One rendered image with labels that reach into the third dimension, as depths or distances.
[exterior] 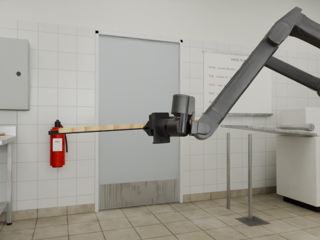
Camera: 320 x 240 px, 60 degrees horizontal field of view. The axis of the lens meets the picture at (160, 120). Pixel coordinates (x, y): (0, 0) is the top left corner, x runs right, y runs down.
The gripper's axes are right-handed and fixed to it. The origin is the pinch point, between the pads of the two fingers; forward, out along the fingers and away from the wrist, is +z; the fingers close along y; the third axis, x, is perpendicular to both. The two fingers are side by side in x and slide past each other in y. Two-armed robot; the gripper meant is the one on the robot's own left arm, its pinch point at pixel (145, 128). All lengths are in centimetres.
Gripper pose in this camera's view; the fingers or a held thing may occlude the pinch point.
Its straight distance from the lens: 98.2
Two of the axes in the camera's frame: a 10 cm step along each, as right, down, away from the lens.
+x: 7.8, -0.1, 6.2
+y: 0.4, 10.0, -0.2
